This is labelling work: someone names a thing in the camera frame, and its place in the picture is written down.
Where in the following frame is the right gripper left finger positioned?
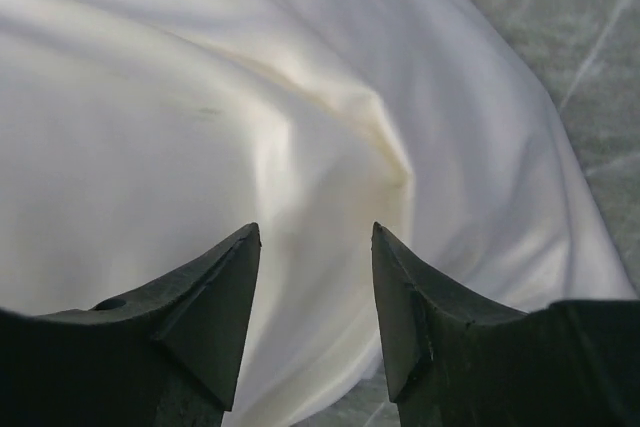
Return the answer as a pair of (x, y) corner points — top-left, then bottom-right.
(1, 223), (261, 426)

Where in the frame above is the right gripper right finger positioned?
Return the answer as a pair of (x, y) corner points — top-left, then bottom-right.
(372, 225), (639, 427)

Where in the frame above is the cream pillowcase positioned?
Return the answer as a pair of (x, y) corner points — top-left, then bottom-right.
(1, 0), (635, 426)

